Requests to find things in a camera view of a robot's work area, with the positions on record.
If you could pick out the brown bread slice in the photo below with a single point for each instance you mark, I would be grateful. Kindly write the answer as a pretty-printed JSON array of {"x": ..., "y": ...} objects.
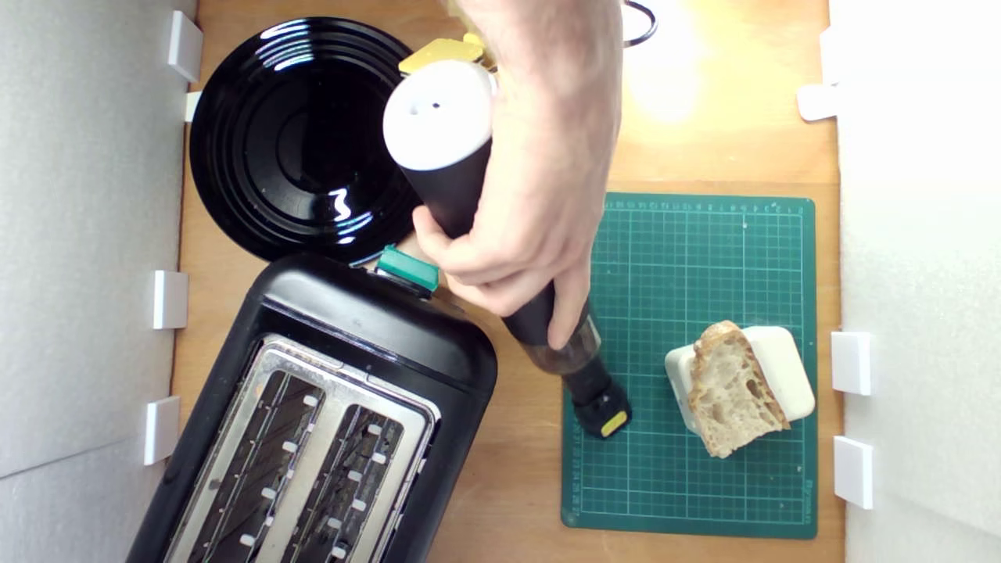
[{"x": 731, "y": 391}]

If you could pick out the green cutting mat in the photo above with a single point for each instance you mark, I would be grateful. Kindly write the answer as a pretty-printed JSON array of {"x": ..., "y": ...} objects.
[{"x": 704, "y": 258}]

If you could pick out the white block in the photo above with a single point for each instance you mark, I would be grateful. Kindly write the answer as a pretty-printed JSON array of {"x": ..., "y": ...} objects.
[{"x": 786, "y": 367}]

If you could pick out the white wall clip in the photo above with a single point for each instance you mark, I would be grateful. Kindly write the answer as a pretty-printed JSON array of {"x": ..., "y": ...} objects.
[
  {"x": 170, "y": 299},
  {"x": 185, "y": 45},
  {"x": 162, "y": 430},
  {"x": 192, "y": 105},
  {"x": 817, "y": 102},
  {"x": 851, "y": 363},
  {"x": 852, "y": 472}
]

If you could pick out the person's hand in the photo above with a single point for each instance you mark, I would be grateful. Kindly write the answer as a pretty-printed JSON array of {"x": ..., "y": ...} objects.
[{"x": 547, "y": 172}]

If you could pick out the green toaster lever knob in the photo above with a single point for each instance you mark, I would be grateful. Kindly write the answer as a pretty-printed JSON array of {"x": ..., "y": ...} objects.
[{"x": 407, "y": 268}]

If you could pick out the black plate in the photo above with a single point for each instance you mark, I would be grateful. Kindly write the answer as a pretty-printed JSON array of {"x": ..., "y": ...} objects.
[{"x": 297, "y": 141}]

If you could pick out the black two-slot toaster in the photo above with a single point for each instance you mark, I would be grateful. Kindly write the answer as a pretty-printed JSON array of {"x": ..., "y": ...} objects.
[{"x": 352, "y": 328}]

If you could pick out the black white handheld device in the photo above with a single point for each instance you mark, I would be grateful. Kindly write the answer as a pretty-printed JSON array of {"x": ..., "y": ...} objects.
[{"x": 438, "y": 117}]

